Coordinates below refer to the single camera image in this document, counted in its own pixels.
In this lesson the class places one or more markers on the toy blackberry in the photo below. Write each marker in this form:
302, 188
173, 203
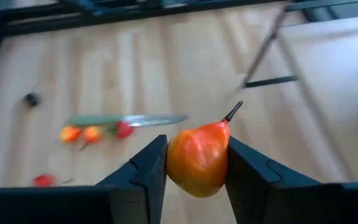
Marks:
31, 99

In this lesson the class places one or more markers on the orange toy pear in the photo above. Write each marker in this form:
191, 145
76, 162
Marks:
197, 158

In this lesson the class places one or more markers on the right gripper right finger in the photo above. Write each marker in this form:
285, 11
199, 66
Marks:
275, 199

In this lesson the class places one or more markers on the red toy strawberry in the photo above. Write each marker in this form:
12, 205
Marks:
123, 130

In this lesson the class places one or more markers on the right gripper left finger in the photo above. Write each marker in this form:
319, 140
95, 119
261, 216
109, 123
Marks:
120, 202

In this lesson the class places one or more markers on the light green cucumber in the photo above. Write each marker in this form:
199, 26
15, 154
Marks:
151, 119

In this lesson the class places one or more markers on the red toy cherry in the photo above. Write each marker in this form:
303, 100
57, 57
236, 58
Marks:
43, 180

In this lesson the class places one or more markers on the orange toy peach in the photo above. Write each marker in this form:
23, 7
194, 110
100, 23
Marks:
92, 134

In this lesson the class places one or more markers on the wooden shelf riser black legs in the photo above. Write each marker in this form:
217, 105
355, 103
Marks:
337, 77

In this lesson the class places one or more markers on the yellow-orange toy peach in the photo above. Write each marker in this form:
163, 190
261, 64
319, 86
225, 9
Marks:
70, 134

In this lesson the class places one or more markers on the black aluminium frame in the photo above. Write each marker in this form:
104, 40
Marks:
42, 23

